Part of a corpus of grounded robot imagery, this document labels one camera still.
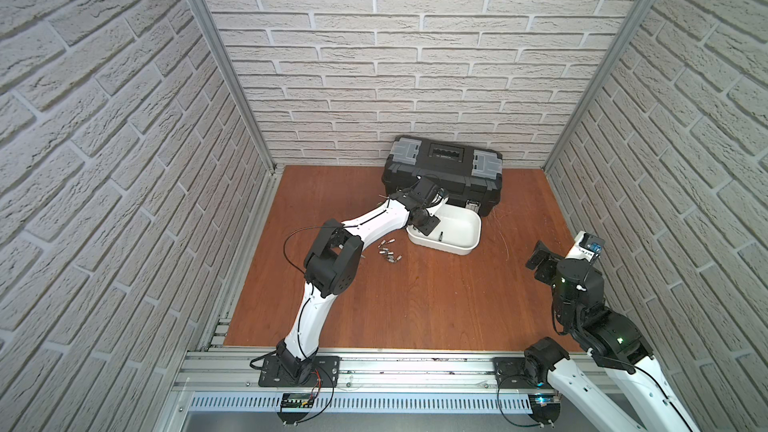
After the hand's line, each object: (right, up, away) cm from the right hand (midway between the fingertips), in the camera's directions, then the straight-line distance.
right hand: (559, 251), depth 69 cm
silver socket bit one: (-43, -2, +28) cm, 52 cm away
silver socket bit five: (-41, -6, +25) cm, 48 cm away
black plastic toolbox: (-15, +20, +25) cm, 35 cm away
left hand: (-26, +6, +26) cm, 37 cm away
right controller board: (-3, -38, +1) cm, 38 cm away
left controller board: (-64, -38, +3) cm, 74 cm away
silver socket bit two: (-40, -2, +28) cm, 49 cm away
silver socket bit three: (-43, -4, +26) cm, 51 cm away
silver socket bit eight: (-38, -7, +25) cm, 46 cm away
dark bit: (-23, 0, +30) cm, 38 cm away
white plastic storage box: (-17, +1, +31) cm, 35 cm away
